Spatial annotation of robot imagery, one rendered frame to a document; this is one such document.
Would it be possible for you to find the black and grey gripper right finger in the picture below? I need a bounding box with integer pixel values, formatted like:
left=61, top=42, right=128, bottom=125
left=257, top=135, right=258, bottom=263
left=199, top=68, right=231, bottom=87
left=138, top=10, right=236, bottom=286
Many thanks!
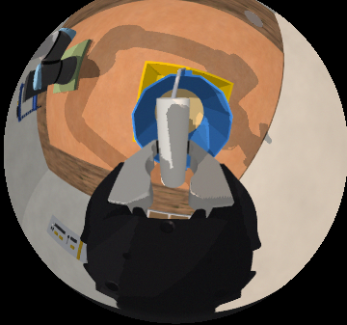
left=187, top=140, right=261, bottom=251

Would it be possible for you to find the blue bucket with grey wire handle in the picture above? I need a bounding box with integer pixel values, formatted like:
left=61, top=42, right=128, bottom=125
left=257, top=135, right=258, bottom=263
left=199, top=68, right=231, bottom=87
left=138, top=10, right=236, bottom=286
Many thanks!
left=131, top=68, right=233, bottom=188

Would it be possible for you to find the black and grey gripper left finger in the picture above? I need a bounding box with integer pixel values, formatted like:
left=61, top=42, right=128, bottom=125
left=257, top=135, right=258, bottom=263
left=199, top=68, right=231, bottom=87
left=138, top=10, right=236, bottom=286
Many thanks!
left=80, top=139, right=159, bottom=244

